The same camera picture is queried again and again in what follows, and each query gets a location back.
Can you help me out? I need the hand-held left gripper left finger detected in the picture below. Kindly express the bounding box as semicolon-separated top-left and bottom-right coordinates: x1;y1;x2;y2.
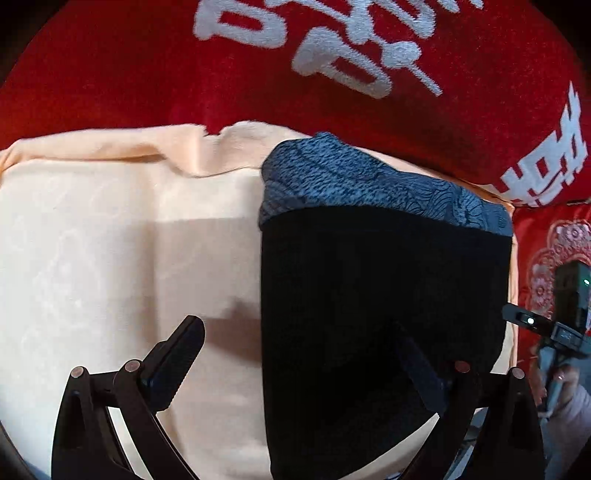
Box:
50;315;206;480

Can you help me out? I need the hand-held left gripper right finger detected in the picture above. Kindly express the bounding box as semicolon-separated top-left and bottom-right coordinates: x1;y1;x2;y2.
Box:
394;324;546;480

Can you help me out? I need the black pants blue patterned waistband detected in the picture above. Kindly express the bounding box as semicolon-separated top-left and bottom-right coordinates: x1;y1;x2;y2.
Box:
257;131;515;480

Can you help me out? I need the person's right hand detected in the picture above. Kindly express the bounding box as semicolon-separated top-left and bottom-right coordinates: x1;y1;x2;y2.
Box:
531;344;591;462

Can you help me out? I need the red floral patterned cloth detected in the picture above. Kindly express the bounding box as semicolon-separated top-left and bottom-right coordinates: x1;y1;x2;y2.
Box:
510;198;591;324

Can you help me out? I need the peach cloth sheet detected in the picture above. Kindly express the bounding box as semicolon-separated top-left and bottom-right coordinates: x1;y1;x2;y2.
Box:
0;121;519;480

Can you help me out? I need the red blanket with white print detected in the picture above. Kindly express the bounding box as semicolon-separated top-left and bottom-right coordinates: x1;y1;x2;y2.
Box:
0;0;591;209

